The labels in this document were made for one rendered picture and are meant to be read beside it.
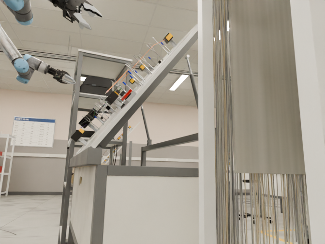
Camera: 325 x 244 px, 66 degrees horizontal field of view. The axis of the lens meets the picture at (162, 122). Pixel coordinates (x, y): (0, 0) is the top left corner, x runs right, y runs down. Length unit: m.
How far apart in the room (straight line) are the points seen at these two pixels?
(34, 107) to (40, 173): 2.13
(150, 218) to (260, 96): 0.65
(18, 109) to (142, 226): 8.45
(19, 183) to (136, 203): 8.07
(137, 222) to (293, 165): 0.62
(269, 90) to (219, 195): 0.31
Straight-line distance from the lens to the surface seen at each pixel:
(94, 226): 1.02
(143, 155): 2.25
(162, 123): 9.14
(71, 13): 1.22
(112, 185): 1.01
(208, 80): 0.63
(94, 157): 1.00
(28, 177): 8.95
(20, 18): 1.37
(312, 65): 0.34
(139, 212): 1.05
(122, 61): 2.50
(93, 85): 2.43
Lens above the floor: 0.78
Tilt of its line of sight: 11 degrees up
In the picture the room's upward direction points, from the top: 1 degrees clockwise
